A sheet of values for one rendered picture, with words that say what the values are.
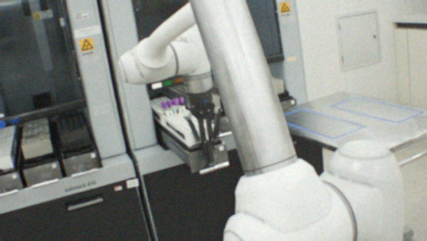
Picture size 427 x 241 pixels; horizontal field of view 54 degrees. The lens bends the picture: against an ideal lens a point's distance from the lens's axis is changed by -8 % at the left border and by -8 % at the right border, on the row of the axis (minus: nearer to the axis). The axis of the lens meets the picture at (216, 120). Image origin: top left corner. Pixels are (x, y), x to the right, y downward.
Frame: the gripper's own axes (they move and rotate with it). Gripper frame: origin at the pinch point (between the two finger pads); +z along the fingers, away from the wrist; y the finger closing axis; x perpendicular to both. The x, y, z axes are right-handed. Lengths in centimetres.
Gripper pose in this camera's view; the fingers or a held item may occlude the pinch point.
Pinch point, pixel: (209, 151)
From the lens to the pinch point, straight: 148.8
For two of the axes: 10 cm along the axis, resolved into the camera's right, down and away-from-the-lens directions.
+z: 1.5, 9.5, 2.8
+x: 3.8, 2.0, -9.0
